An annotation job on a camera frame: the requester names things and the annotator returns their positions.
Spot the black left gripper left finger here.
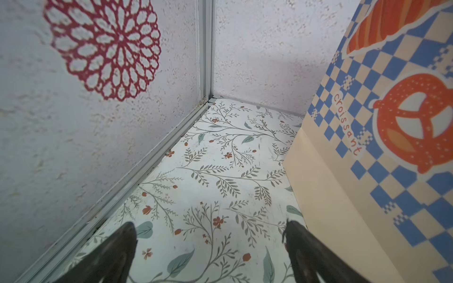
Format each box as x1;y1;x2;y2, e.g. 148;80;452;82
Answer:
56;222;138;283

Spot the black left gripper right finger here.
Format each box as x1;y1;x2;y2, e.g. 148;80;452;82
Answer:
283;221;369;283

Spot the checkered paper bakery bag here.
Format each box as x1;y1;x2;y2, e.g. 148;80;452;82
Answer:
284;1;453;283

